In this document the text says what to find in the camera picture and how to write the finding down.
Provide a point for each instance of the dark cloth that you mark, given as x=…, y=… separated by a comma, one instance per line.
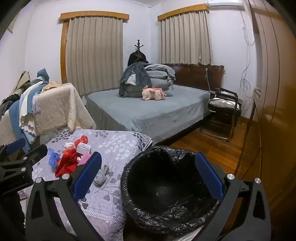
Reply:
x=7, y=103

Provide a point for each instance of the dark hanging garment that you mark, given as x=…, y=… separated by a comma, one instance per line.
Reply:
x=136, y=59

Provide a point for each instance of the round bin with black bag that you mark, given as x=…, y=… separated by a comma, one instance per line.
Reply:
x=161, y=185

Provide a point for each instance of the grey cloth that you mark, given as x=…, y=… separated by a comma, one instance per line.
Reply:
x=100, y=176

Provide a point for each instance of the white air conditioner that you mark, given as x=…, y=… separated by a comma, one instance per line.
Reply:
x=226, y=3

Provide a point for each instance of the short wooden curtain pelmet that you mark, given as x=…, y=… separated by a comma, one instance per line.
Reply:
x=182, y=11

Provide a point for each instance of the tan cloth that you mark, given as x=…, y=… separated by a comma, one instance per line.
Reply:
x=52, y=85

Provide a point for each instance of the white scalloped cloth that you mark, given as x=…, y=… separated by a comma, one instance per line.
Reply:
x=27, y=111

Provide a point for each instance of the wide beige curtain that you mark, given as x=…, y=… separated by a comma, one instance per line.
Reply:
x=92, y=58

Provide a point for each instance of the wooden coat rack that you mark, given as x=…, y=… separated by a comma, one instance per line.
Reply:
x=138, y=46

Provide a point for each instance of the bed with grey sheet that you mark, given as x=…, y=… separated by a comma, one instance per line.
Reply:
x=150, y=111

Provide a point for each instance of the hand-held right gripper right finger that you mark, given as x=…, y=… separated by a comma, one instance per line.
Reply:
x=208, y=176

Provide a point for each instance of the folded grey duvet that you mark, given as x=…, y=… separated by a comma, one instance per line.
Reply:
x=159, y=74

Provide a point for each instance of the small white box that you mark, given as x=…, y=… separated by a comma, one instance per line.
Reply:
x=83, y=148

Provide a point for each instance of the red round plastic container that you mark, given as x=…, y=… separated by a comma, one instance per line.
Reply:
x=83, y=139

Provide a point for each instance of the dark wooden headboard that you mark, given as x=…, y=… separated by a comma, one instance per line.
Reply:
x=192, y=74

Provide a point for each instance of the beige cloth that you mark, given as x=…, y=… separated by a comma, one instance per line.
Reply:
x=22, y=81

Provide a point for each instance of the black folding chair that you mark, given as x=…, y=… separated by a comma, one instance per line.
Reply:
x=227, y=92

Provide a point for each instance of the blue plastic bag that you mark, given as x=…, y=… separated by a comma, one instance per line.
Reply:
x=52, y=158

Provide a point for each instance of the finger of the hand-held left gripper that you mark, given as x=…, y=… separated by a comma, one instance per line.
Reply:
x=16, y=144
x=34, y=154

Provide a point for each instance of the long wooden curtain pelmet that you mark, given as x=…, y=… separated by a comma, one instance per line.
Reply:
x=92, y=15

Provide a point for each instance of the wooden window frame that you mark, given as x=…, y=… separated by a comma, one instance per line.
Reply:
x=63, y=53

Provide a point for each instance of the pile of folded bedding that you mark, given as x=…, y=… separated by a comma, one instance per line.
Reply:
x=138, y=74

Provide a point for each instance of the pink plush toy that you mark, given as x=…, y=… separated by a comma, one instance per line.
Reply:
x=150, y=93

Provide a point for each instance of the blue cloth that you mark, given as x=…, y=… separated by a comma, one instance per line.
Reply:
x=13, y=110

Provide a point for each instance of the red ribbed cloth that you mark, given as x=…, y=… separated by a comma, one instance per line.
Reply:
x=67, y=152
x=67, y=165

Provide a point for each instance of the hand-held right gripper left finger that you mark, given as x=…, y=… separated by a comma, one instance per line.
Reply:
x=87, y=176

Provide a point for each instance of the pink wrapper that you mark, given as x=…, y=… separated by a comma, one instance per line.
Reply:
x=84, y=159

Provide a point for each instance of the cream quilted blanket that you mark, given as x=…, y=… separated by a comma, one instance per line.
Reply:
x=55, y=104

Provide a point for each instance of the white crumpled tissue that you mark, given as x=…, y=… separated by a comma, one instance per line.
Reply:
x=68, y=145

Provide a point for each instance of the patterned chair cushion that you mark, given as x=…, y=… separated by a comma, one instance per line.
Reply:
x=222, y=103

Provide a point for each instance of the blue-grey cloth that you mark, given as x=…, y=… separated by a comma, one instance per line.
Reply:
x=42, y=74

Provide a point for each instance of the brown wooden wardrobe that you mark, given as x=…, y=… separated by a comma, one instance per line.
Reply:
x=272, y=92

